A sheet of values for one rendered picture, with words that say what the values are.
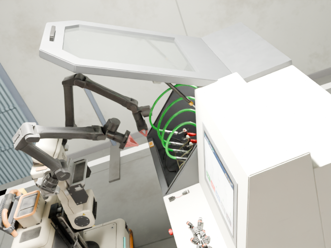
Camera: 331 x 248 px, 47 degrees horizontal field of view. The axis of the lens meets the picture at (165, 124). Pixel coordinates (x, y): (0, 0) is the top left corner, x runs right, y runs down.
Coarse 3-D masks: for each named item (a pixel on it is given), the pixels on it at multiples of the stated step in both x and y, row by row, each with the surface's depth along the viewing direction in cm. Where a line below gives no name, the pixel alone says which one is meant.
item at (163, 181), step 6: (150, 138) 273; (150, 150) 261; (156, 150) 259; (156, 156) 253; (156, 162) 248; (156, 168) 243; (162, 168) 241; (162, 174) 236; (162, 180) 232; (162, 186) 227; (168, 186) 237; (162, 192) 224
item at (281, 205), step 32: (224, 96) 171; (256, 96) 163; (224, 128) 152; (256, 128) 145; (288, 128) 140; (256, 160) 131; (288, 160) 127; (256, 192) 131; (288, 192) 134; (224, 224) 172; (256, 224) 139; (288, 224) 142; (320, 224) 145
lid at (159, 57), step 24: (48, 24) 210; (72, 24) 219; (96, 24) 229; (48, 48) 177; (72, 48) 189; (96, 48) 196; (120, 48) 204; (144, 48) 212; (168, 48) 221; (192, 48) 224; (96, 72) 170; (120, 72) 172; (144, 72) 175; (168, 72) 180; (192, 72) 187; (216, 72) 194
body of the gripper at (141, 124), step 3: (141, 120) 252; (144, 120) 260; (138, 123) 253; (141, 123) 253; (144, 123) 255; (138, 126) 255; (141, 126) 254; (144, 126) 254; (138, 129) 253; (141, 129) 253
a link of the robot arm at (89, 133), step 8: (40, 128) 195; (48, 128) 198; (56, 128) 200; (64, 128) 202; (72, 128) 205; (80, 128) 208; (88, 128) 210; (96, 128) 213; (32, 136) 190; (40, 136) 195; (48, 136) 198; (56, 136) 200; (64, 136) 203; (72, 136) 205; (80, 136) 208; (88, 136) 209; (96, 136) 212
